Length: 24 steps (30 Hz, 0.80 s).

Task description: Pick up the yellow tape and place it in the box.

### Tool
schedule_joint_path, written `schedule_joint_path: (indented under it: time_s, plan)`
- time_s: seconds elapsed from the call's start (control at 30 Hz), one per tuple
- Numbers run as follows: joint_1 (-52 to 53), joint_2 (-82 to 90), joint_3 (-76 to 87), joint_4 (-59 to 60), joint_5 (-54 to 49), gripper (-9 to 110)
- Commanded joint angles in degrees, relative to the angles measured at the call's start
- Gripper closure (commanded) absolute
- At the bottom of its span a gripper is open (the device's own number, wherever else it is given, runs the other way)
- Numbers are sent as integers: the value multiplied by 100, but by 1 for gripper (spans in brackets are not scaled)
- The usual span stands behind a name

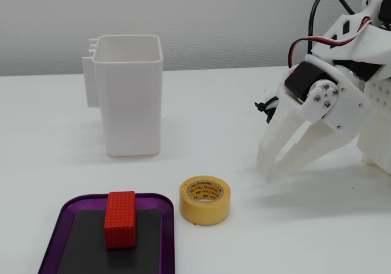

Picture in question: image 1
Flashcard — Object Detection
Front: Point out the red studded block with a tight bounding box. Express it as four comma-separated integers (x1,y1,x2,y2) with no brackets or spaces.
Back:
104,190,137,250

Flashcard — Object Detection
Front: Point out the black cable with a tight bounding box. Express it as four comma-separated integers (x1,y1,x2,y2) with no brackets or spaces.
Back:
308,0,357,57

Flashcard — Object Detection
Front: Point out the white plastic box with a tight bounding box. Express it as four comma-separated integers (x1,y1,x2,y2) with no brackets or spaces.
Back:
81,35,164,158

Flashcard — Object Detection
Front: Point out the yellow masking tape roll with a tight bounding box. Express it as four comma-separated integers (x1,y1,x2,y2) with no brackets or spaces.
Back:
179,175,232,226

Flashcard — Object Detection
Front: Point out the black tray mat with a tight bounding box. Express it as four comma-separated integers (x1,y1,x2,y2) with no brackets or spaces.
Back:
57,209,163,274

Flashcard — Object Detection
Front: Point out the purple metal tray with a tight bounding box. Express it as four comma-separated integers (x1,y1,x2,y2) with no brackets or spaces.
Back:
38,193,175,274

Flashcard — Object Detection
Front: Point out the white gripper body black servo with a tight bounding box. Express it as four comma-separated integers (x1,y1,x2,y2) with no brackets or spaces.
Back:
285,56,368,132

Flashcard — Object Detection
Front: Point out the red white black servo wire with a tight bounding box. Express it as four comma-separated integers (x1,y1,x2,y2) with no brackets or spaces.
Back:
288,16,373,70

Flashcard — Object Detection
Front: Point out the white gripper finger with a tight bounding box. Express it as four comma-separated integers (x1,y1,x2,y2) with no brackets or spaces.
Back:
256,80,340,173
266,118,360,182

